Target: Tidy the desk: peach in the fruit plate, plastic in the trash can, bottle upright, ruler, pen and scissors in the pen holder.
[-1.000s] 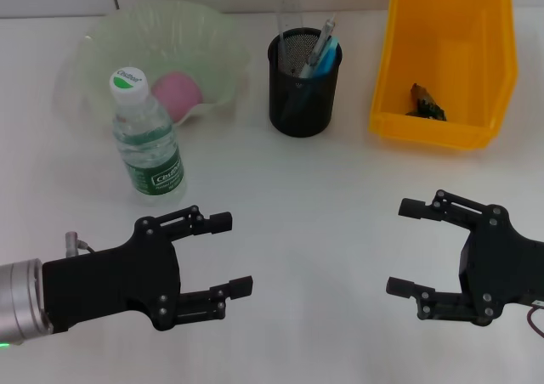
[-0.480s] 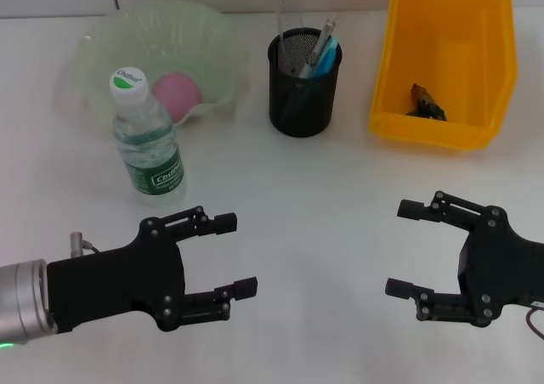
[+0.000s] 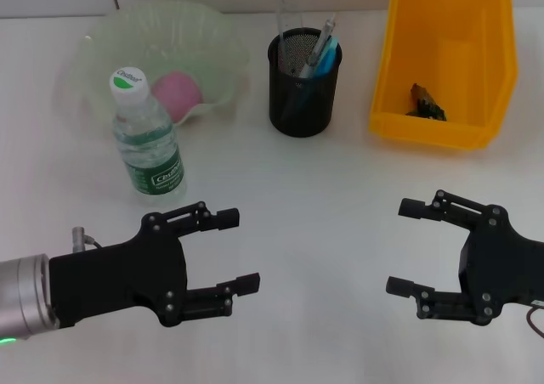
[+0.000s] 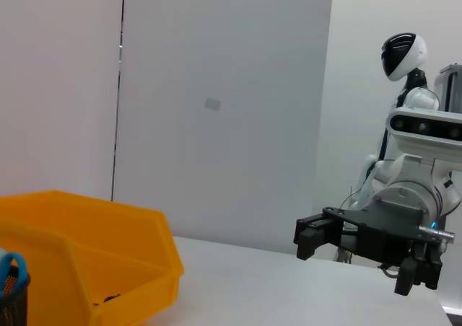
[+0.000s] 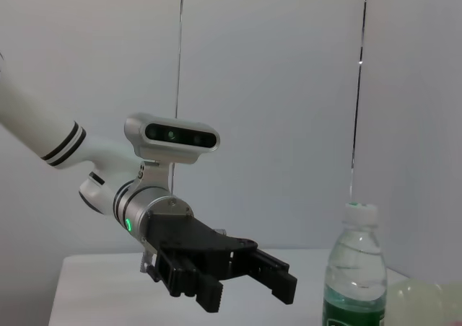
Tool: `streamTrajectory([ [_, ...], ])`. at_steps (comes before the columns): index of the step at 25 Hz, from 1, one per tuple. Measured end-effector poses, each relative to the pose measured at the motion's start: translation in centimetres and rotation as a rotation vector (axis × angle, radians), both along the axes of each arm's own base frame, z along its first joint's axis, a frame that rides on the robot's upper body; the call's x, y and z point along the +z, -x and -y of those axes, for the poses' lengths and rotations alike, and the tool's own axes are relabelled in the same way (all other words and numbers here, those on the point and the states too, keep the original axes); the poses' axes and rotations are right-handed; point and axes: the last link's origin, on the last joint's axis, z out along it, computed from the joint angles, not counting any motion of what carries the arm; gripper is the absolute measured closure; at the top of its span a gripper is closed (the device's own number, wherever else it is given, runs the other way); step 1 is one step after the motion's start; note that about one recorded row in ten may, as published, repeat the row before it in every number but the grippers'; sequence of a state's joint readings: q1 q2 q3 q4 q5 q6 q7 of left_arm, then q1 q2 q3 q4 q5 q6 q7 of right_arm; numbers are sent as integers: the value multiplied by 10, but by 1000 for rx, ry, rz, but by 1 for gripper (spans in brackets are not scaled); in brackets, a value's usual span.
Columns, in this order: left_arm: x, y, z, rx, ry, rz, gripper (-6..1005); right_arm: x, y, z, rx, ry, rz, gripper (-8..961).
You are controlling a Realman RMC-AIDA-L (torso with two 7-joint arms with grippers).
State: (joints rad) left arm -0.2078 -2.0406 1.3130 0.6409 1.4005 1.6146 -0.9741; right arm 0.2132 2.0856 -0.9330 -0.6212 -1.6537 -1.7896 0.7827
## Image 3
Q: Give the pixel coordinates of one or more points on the yellow plastic bin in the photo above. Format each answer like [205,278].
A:
[429,40]

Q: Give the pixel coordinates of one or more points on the silver grey ballpoint pen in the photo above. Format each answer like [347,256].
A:
[319,48]

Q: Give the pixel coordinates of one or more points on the pink peach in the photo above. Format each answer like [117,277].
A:
[180,95]

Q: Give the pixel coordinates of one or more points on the pale green glass fruit plate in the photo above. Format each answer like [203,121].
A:
[191,40]

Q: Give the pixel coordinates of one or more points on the clear plastic ruler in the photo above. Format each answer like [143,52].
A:
[287,6]

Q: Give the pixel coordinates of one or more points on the black mesh pen holder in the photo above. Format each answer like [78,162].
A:
[304,103]

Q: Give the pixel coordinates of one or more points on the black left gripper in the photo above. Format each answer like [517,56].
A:
[123,273]

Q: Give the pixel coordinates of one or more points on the clear green-label water bottle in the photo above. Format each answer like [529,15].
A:
[149,146]

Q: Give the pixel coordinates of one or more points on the blue teal scissors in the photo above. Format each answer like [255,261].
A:
[327,59]

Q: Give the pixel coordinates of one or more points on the green plastic wrapper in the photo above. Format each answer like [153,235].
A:
[425,105]

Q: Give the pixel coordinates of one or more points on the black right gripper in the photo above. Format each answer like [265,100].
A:
[506,261]

